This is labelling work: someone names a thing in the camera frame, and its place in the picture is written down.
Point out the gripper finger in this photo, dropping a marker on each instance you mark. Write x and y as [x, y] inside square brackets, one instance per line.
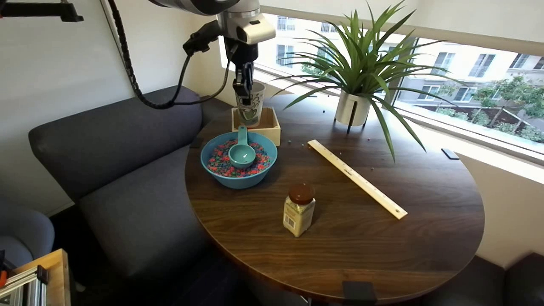
[250, 74]
[241, 94]

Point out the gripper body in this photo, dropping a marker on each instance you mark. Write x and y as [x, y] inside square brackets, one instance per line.
[246, 52]

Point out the printed paper cup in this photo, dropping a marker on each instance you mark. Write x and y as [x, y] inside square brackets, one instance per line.
[255, 108]

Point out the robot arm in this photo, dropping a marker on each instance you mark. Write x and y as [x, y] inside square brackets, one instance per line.
[238, 19]

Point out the wooden box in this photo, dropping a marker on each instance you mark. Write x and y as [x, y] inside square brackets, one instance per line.
[271, 127]

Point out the teal measuring scoop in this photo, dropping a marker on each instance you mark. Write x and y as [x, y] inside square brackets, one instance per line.
[242, 155]

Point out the heap of colourful beads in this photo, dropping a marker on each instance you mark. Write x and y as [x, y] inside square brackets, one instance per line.
[219, 163]

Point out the blue bowl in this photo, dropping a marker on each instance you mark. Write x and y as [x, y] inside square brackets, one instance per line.
[238, 180]

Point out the potted plant in white pot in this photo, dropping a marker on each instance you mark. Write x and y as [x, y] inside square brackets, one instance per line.
[361, 63]

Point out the glass spice jar brown lid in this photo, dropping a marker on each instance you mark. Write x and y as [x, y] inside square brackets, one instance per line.
[298, 216]

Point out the grey sofa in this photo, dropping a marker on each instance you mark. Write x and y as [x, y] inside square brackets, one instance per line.
[127, 170]

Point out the wooden ruler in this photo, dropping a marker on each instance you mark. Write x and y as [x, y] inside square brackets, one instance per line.
[357, 178]

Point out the black stand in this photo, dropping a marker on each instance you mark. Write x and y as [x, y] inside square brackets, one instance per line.
[38, 9]

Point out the white window blind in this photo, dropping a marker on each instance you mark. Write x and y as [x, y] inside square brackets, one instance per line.
[467, 21]

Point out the window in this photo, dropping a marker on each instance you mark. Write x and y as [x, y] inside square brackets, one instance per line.
[476, 85]

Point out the grey armchair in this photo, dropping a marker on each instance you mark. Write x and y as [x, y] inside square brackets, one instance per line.
[21, 229]

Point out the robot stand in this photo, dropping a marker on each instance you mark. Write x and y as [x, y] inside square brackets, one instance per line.
[55, 276]

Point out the dark seat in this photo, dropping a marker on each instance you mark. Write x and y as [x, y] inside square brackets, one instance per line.
[501, 284]

